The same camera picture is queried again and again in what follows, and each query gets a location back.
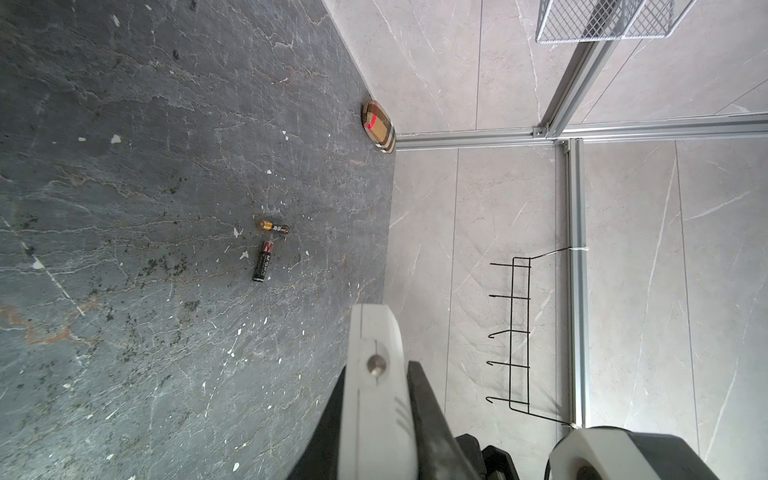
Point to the plaid striped slipper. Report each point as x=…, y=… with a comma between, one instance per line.
x=378, y=126

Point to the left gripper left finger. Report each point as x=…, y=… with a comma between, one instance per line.
x=320, y=458

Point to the black wall hook rack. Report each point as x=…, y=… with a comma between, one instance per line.
x=518, y=336

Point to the white remote control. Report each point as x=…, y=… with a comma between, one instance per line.
x=377, y=435

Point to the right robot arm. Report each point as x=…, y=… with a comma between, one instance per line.
x=613, y=453

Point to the gold black AAA battery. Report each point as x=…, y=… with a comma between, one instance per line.
x=270, y=226

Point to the white wire mesh basket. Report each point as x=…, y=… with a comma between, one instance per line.
x=575, y=21

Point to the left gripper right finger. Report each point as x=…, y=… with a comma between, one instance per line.
x=441, y=454

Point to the black red AAA battery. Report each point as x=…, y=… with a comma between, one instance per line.
x=262, y=263

